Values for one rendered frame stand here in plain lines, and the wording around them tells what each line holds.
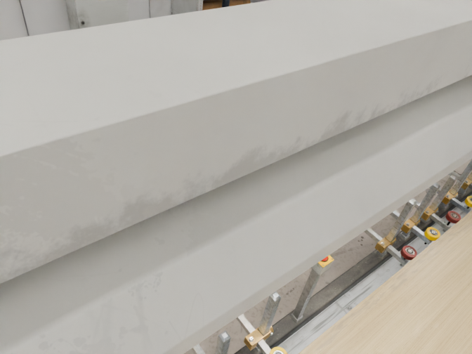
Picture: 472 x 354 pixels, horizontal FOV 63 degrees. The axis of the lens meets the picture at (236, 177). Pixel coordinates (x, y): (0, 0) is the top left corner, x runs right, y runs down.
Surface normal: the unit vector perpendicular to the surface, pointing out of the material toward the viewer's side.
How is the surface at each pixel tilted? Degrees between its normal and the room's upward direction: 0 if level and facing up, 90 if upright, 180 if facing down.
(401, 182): 61
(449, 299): 0
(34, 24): 90
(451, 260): 0
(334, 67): 90
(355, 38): 0
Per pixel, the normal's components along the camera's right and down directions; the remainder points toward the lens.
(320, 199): 0.58, 0.15
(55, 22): 0.61, 0.58
